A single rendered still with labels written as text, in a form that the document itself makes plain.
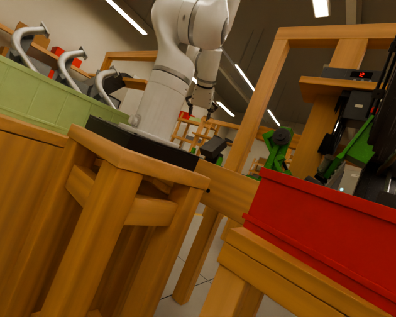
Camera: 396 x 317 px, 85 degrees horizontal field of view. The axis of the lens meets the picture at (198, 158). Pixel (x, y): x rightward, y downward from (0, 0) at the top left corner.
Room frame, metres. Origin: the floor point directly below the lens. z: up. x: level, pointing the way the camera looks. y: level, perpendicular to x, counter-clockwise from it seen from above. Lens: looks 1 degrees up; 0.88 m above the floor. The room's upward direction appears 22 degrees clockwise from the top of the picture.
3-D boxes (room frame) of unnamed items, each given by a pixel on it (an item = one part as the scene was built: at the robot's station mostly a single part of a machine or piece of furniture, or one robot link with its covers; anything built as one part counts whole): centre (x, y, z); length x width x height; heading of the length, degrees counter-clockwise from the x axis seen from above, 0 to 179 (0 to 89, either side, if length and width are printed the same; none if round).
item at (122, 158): (0.66, 0.16, 0.83); 0.32 x 0.32 x 0.04; 50
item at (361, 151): (0.81, -0.55, 1.17); 0.13 x 0.12 x 0.20; 56
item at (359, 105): (1.05, -0.68, 1.42); 0.17 x 0.12 x 0.15; 56
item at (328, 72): (1.16, -0.53, 1.59); 0.15 x 0.07 x 0.07; 56
